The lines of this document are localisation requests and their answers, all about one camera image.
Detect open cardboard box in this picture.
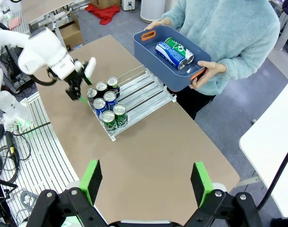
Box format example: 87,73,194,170
54,13,84,52

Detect person's left forearm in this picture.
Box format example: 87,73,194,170
219,44,280,82

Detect red cloth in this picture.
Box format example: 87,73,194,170
84,3,121,26

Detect person's right forearm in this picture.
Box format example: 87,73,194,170
161,0,189,27

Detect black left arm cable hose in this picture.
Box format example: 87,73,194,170
30,68,58,86

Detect clear white can dispenser rack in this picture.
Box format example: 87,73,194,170
87,65,177,142

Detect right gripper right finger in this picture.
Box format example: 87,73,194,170
183,161,264,227

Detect blue bin with orange handles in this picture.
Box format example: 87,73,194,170
133,25,212,92

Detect thin black cable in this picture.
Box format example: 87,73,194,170
12,122,51,137

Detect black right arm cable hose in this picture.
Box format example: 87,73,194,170
256,141,288,211

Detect black Pepsi can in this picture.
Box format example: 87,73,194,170
106,76,121,97
86,87,98,105
95,81,108,98

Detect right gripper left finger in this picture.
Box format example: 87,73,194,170
26,159,109,227

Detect brown background table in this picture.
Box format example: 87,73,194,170
20,0,90,26

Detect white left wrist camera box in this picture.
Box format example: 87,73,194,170
83,57,97,79

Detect person's dark trousers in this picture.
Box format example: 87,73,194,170
167,86,217,121

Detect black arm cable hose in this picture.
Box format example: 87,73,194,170
30,68,58,86
256,141,288,211

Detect person's right hand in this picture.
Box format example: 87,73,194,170
145,18,173,31

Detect pink cloth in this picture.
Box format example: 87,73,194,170
9,15,22,30

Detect white slatted robot platform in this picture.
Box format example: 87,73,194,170
0,91,108,227

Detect green Chilsung cider can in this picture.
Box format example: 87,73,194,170
164,37,195,65
101,110,118,132
113,103,128,128

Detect small white box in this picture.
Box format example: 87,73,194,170
121,0,135,11

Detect large white side table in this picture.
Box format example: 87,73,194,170
239,73,288,218

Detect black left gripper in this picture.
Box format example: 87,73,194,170
63,67,87,103

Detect blue Pocari Sweat can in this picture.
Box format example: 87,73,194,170
103,90,118,111
93,97,108,119
155,41,187,70

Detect person's left hand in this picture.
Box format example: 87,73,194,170
188,61,227,90

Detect white cylindrical air purifier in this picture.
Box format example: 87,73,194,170
140,0,166,24

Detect background person in dark hoodie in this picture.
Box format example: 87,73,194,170
275,0,288,50

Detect person's light blue fleece torso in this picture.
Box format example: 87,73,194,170
161,0,281,96

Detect black cable bundle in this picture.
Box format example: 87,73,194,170
0,122,32,187

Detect grey coiled cable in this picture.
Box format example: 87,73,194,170
19,191,39,212

